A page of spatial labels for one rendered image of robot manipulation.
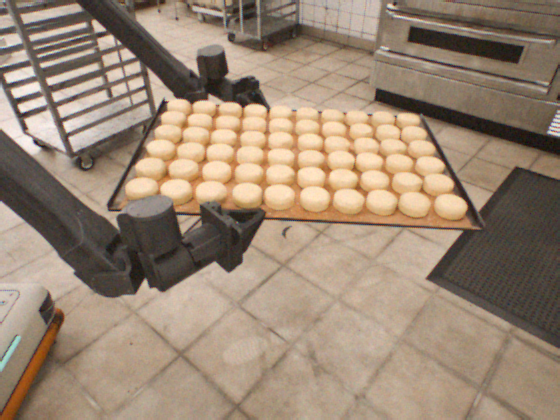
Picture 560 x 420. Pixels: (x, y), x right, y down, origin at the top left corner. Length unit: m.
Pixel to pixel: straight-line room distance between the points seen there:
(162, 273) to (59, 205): 0.15
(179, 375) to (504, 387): 1.14
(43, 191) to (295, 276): 1.45
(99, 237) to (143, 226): 0.08
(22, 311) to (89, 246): 1.10
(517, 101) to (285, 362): 2.18
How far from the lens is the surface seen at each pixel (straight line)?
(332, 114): 0.97
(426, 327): 1.84
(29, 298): 1.72
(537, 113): 3.09
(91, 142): 2.79
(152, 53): 1.07
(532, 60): 2.98
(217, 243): 0.61
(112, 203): 0.73
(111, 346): 1.82
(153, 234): 0.55
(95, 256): 0.60
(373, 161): 0.82
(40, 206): 0.60
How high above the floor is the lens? 1.42
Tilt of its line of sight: 39 degrees down
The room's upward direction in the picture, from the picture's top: straight up
